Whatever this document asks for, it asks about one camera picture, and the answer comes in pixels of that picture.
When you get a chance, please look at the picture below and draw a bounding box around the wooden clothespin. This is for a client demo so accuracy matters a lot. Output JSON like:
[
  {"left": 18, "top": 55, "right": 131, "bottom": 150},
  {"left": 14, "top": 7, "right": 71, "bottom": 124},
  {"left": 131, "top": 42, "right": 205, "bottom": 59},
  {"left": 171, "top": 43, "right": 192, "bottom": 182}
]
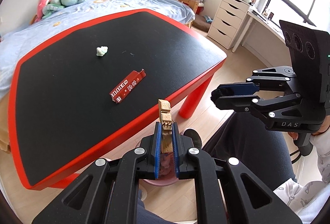
[{"left": 158, "top": 100, "right": 173, "bottom": 153}]

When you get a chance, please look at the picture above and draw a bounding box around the person right leg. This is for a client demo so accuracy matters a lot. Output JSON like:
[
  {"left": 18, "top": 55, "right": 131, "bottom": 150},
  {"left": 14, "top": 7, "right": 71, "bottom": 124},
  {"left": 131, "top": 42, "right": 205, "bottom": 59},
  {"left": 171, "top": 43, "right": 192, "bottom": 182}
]
[{"left": 203, "top": 112, "right": 296, "bottom": 190}]

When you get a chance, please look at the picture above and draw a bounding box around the person leg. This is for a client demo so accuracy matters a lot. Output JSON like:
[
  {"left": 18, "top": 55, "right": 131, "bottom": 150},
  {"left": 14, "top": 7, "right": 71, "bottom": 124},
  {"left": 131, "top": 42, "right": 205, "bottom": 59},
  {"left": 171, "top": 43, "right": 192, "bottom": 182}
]
[
  {"left": 135, "top": 190, "right": 179, "bottom": 224},
  {"left": 203, "top": 112, "right": 296, "bottom": 190}
]

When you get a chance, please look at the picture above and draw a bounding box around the red box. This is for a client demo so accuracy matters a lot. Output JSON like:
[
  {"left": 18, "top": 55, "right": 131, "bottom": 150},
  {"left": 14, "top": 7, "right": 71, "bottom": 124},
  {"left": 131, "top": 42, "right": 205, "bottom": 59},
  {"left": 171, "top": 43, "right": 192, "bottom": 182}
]
[{"left": 110, "top": 69, "right": 146, "bottom": 104}]

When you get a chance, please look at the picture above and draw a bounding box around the white drawer chest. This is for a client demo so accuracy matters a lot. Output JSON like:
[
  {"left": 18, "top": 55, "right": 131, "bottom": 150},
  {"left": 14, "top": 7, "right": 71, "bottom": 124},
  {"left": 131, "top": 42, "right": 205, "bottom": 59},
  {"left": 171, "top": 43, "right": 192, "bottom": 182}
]
[{"left": 207, "top": 0, "right": 250, "bottom": 49}]

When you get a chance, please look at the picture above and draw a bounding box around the person right hand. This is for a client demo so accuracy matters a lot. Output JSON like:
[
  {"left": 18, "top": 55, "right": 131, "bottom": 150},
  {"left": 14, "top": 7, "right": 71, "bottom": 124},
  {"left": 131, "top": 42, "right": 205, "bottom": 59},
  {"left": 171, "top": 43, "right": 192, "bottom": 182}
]
[{"left": 288, "top": 115, "right": 330, "bottom": 140}]

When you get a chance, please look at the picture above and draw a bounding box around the white desk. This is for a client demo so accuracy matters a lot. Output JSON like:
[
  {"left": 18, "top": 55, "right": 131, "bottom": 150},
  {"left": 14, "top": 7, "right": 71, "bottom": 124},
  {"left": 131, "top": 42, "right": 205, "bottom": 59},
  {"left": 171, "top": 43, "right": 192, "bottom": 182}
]
[{"left": 231, "top": 6, "right": 285, "bottom": 53}]

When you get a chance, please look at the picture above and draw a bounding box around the right foot slipper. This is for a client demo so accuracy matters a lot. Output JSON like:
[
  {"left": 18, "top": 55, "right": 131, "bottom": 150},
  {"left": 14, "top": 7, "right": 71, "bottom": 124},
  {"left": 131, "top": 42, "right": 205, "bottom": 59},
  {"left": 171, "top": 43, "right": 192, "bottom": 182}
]
[{"left": 182, "top": 128, "right": 203, "bottom": 149}]

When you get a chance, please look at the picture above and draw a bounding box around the person left leg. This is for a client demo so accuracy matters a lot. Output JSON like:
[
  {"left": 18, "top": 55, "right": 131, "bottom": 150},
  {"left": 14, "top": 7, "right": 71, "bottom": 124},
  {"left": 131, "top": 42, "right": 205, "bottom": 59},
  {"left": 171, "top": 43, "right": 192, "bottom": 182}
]
[{"left": 135, "top": 190, "right": 179, "bottom": 224}]

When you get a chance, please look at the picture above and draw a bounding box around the bed with blue duvet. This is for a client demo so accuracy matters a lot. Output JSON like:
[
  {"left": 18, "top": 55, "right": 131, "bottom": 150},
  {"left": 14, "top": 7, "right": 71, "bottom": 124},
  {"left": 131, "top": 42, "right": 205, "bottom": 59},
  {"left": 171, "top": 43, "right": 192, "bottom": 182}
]
[{"left": 1, "top": 0, "right": 195, "bottom": 152}]

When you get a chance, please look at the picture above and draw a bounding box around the red black low table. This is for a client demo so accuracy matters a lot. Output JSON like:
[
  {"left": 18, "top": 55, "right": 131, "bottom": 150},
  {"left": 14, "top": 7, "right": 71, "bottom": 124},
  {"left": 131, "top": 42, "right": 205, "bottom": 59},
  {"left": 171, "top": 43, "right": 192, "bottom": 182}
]
[{"left": 8, "top": 9, "right": 226, "bottom": 190}]

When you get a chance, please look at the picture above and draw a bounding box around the green white paper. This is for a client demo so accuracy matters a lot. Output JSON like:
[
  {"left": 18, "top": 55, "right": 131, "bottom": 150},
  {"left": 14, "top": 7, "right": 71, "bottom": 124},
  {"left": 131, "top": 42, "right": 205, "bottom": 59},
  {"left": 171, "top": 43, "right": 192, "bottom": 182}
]
[{"left": 96, "top": 46, "right": 108, "bottom": 57}]

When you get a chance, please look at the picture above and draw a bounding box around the pink plastic trash bin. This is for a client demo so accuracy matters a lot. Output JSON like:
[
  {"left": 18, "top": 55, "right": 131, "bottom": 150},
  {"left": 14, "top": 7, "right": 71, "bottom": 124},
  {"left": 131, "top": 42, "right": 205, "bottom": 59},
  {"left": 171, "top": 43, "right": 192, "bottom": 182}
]
[{"left": 143, "top": 130, "right": 184, "bottom": 187}]

